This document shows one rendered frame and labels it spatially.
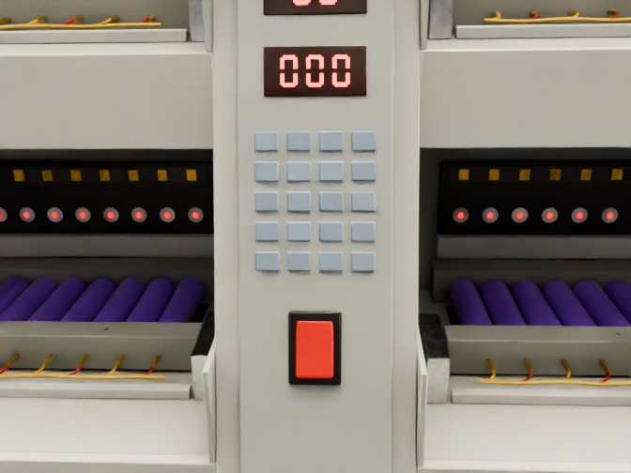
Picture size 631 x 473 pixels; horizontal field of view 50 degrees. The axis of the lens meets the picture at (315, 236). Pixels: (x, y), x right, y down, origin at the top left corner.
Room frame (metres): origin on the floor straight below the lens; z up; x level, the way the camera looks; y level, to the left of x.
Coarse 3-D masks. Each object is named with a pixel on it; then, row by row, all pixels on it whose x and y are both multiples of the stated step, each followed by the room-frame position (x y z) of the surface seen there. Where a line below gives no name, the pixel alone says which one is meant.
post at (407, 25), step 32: (224, 0) 0.31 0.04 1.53; (416, 0) 0.31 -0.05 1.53; (224, 32) 0.31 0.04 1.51; (416, 32) 0.31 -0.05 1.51; (224, 64) 0.31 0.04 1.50; (416, 64) 0.31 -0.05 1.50; (224, 96) 0.31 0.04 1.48; (416, 96) 0.31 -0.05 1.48; (224, 128) 0.31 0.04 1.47; (416, 128) 0.31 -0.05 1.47; (224, 160) 0.31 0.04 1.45; (416, 160) 0.31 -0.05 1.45; (224, 192) 0.31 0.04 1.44; (416, 192) 0.31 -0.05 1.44; (224, 224) 0.31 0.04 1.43; (416, 224) 0.31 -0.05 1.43; (224, 256) 0.31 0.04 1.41; (416, 256) 0.31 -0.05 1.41; (224, 288) 0.31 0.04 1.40; (416, 288) 0.31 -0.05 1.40; (224, 320) 0.31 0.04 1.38; (416, 320) 0.31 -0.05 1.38; (224, 352) 0.31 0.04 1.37; (416, 352) 0.31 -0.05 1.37; (224, 384) 0.31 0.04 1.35; (416, 384) 0.31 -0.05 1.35; (224, 416) 0.31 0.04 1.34; (416, 416) 0.31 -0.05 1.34; (224, 448) 0.31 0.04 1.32; (416, 448) 0.31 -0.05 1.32
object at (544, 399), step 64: (448, 192) 0.47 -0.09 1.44; (512, 192) 0.47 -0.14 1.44; (576, 192) 0.47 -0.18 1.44; (448, 256) 0.48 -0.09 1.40; (512, 256) 0.48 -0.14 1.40; (576, 256) 0.47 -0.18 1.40; (448, 320) 0.44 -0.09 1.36; (512, 320) 0.40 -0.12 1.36; (576, 320) 0.40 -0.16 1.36; (448, 384) 0.35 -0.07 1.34; (512, 384) 0.36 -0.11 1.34; (576, 384) 0.36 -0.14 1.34; (448, 448) 0.32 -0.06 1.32; (512, 448) 0.32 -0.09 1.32; (576, 448) 0.32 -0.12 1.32
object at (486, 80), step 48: (432, 0) 0.35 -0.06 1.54; (480, 0) 0.37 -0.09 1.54; (528, 0) 0.37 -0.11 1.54; (576, 0) 0.37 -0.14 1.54; (624, 0) 0.37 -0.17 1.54; (432, 48) 0.31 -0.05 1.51; (480, 48) 0.31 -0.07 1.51; (528, 48) 0.31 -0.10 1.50; (576, 48) 0.30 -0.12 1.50; (624, 48) 0.30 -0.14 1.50; (432, 96) 0.31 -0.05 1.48; (480, 96) 0.31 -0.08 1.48; (528, 96) 0.31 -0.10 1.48; (576, 96) 0.31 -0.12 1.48; (624, 96) 0.31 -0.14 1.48; (432, 144) 0.32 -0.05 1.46; (480, 144) 0.32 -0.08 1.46; (528, 144) 0.32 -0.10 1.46; (576, 144) 0.32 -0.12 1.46; (624, 144) 0.32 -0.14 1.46
